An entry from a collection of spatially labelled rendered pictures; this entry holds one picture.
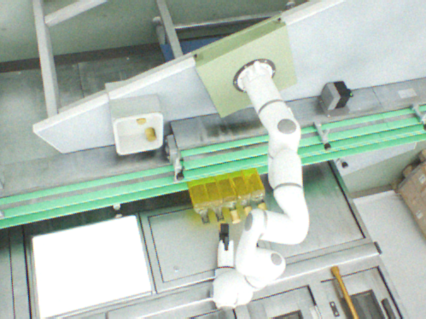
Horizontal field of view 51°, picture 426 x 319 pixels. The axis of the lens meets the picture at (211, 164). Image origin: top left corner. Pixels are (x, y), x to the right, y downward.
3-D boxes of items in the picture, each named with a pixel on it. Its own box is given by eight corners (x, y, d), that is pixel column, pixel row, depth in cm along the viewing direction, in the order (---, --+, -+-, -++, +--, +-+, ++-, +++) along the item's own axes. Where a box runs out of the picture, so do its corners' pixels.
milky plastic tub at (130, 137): (113, 136, 173) (117, 155, 169) (107, 101, 154) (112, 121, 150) (157, 129, 177) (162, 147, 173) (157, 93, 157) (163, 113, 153)
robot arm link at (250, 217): (266, 240, 146) (224, 233, 142) (300, 211, 130) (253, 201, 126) (270, 289, 137) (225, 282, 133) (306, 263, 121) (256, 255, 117)
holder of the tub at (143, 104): (114, 143, 178) (118, 159, 174) (108, 100, 154) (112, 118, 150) (157, 136, 181) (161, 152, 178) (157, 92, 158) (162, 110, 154)
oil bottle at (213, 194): (195, 167, 186) (209, 213, 176) (196, 160, 181) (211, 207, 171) (208, 165, 187) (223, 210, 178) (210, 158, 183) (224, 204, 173)
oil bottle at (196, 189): (182, 170, 185) (195, 216, 175) (183, 163, 180) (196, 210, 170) (195, 167, 186) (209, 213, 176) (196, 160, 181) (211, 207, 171)
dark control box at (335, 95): (319, 95, 189) (327, 110, 185) (325, 82, 182) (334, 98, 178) (336, 91, 191) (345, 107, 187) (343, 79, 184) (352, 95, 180)
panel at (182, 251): (30, 238, 176) (37, 326, 161) (27, 235, 174) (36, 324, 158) (244, 191, 197) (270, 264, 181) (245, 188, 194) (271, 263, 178)
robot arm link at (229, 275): (267, 263, 142) (241, 285, 158) (230, 258, 138) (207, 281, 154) (271, 288, 137) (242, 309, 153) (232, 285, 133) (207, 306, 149)
